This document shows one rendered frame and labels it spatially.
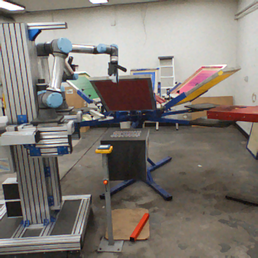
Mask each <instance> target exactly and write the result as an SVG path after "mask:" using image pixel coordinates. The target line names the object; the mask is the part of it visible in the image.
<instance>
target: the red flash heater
mask: <svg viewBox="0 0 258 258"><path fill-rule="evenodd" d="M239 107H246V108H240V109H235V108H239ZM207 118H208V119H215V120H228V121H243V122H256V123H258V106H246V105H224V104H222V105H219V106H217V107H215V108H212V109H209V110H208V111H207Z"/></svg>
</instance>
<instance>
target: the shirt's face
mask: <svg viewBox="0 0 258 258"><path fill-rule="evenodd" d="M148 129H149V128H117V129H110V130H109V131H108V133H107V134H106V135H105V136H104V137H103V138H102V139H101V140H102V141H104V140H143V139H145V138H146V135H147V132H148ZM114 131H141V134H140V136H139V137H110V136H111V135H112V134H113V132H114Z"/></svg>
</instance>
